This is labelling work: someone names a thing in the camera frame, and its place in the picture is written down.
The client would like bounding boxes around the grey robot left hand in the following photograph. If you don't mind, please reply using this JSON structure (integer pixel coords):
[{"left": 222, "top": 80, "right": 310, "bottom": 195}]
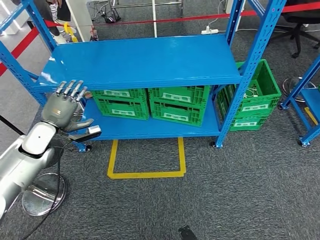
[{"left": 41, "top": 79, "right": 95, "bottom": 133}]

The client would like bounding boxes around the blue metal shelf rack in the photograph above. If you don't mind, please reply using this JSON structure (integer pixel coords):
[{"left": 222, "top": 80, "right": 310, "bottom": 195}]
[
  {"left": 0, "top": 0, "right": 287, "bottom": 153},
  {"left": 278, "top": 54, "right": 320, "bottom": 148}
]

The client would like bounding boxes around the green plastic crate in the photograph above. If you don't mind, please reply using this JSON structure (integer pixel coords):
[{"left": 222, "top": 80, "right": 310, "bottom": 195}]
[
  {"left": 229, "top": 114, "right": 270, "bottom": 133},
  {"left": 148, "top": 85, "right": 211, "bottom": 128},
  {"left": 91, "top": 87, "right": 150, "bottom": 121},
  {"left": 216, "top": 58, "right": 282, "bottom": 121}
]

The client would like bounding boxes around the white desk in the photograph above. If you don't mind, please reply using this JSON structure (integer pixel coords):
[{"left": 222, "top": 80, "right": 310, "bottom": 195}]
[{"left": 65, "top": 0, "right": 158, "bottom": 43}]

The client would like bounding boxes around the person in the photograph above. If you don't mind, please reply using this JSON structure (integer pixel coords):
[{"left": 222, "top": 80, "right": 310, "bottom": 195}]
[{"left": 37, "top": 0, "right": 73, "bottom": 45}]

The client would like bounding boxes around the white power strip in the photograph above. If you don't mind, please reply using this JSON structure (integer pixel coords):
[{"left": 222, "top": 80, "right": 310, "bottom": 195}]
[{"left": 200, "top": 25, "right": 220, "bottom": 36}]

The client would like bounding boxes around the black office chair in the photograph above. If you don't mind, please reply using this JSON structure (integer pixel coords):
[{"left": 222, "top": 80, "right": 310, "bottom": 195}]
[{"left": 269, "top": 0, "right": 320, "bottom": 60}]

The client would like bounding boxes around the short yellow floor tape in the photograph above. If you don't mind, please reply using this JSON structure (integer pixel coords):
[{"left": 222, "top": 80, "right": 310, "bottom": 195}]
[{"left": 303, "top": 106, "right": 319, "bottom": 127}]

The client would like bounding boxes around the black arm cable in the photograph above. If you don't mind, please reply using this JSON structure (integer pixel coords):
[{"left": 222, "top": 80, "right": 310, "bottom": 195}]
[{"left": 21, "top": 139, "right": 75, "bottom": 240}]

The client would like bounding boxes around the chrome frame table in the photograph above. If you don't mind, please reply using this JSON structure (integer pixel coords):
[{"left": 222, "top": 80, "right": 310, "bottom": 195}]
[{"left": 109, "top": 0, "right": 184, "bottom": 18}]

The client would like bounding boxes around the white plug cable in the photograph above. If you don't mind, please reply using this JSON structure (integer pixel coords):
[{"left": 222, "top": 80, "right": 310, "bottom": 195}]
[{"left": 207, "top": 0, "right": 227, "bottom": 29}]

